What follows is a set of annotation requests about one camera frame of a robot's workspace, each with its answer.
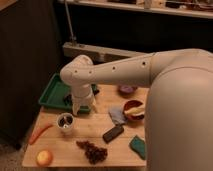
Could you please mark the dark brown block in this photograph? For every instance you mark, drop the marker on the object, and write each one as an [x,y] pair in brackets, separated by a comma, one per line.
[113,133]

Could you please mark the yellow banana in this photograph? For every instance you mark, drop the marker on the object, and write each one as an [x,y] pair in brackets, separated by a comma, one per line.
[135,111]

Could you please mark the blue grey cloth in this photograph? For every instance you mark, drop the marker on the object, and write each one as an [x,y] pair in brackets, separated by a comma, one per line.
[116,115]

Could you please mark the bunch of dark grapes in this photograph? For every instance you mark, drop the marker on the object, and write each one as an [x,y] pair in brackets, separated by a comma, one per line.
[93,153]

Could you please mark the grey metal rail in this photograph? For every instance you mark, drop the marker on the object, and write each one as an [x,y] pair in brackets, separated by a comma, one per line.
[97,53]

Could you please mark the purple bowl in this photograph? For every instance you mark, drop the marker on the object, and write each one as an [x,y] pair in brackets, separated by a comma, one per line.
[124,89]

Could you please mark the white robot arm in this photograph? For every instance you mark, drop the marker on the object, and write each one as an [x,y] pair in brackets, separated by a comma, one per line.
[179,105]

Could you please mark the teal sponge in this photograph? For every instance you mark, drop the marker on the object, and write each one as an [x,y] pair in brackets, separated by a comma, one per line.
[138,146]

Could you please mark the white cup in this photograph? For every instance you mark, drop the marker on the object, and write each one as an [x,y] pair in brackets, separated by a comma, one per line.
[65,123]

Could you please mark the yellow apple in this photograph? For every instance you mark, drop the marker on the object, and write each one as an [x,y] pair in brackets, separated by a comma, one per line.
[44,158]

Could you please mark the metal pole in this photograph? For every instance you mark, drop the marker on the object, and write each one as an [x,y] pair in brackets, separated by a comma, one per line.
[72,36]

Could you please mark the wooden shelf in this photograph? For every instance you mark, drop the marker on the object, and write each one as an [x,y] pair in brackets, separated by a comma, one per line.
[151,6]

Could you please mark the red bowl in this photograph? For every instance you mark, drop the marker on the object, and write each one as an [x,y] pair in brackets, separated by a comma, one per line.
[130,104]

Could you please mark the green plastic tray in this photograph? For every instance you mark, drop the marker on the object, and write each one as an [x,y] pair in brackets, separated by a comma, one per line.
[52,96]

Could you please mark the black handled brush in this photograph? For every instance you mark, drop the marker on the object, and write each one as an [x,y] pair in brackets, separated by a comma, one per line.
[67,97]

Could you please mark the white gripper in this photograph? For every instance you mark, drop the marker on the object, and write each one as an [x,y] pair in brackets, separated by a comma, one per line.
[82,95]

